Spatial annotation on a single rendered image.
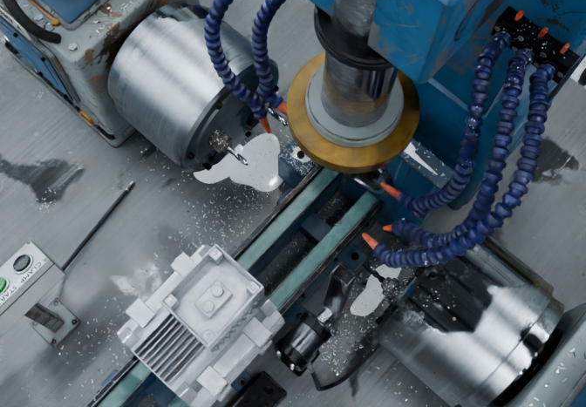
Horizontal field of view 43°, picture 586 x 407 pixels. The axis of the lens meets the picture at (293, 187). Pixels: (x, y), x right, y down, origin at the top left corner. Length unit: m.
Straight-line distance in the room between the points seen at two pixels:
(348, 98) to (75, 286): 0.80
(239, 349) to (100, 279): 0.43
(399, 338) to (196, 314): 0.31
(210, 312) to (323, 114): 0.35
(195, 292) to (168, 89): 0.33
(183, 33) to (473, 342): 0.67
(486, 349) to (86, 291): 0.78
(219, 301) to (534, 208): 0.73
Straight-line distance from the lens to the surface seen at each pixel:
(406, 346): 1.18
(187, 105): 1.23
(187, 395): 1.17
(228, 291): 1.15
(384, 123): 0.99
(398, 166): 1.23
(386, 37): 0.76
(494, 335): 1.14
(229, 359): 1.19
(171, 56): 1.26
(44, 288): 1.28
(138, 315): 1.21
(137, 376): 1.36
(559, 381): 1.16
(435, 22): 0.69
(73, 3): 1.33
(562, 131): 1.69
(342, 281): 1.02
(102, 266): 1.53
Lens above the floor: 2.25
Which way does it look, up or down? 70 degrees down
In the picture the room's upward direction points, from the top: 2 degrees clockwise
